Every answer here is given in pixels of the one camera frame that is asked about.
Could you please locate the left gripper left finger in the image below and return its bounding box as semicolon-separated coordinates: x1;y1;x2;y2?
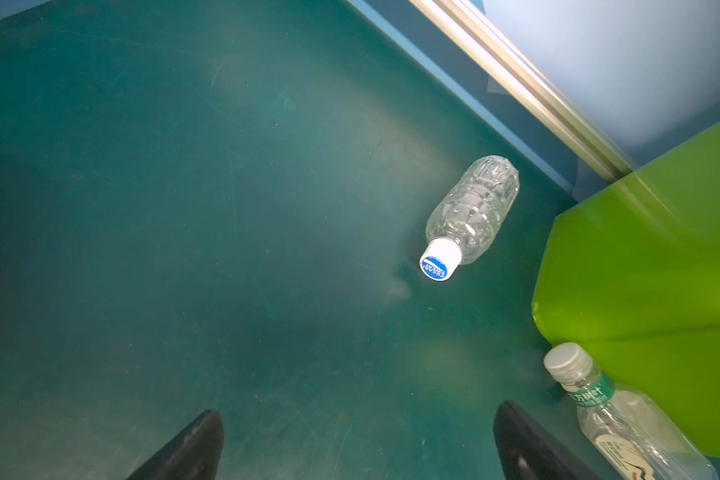
127;410;224;480

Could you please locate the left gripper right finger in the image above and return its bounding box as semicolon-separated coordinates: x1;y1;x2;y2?
493;400;599;480

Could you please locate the small clear green-cap bottle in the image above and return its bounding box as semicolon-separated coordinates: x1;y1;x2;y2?
543;342;719;479

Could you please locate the green plastic trash bin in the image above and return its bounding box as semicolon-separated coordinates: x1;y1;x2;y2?
532;121;720;458

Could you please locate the clear bottle white cap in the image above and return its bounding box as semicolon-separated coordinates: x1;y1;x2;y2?
419;155;519;282

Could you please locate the aluminium frame back rail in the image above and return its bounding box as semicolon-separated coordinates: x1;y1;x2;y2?
412;0;636;183

